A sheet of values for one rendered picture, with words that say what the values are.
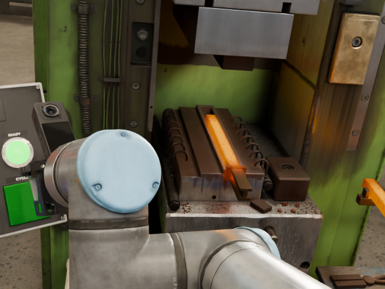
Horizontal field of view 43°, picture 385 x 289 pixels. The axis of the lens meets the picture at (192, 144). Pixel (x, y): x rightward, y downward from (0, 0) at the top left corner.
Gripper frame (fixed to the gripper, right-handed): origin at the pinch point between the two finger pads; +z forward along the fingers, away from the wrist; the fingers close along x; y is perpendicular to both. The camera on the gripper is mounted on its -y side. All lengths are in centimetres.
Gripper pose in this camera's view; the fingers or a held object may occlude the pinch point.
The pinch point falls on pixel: (36, 168)
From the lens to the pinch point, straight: 87.4
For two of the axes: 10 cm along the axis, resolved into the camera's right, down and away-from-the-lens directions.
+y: 1.8, 9.8, 0.0
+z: -5.2, 1.0, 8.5
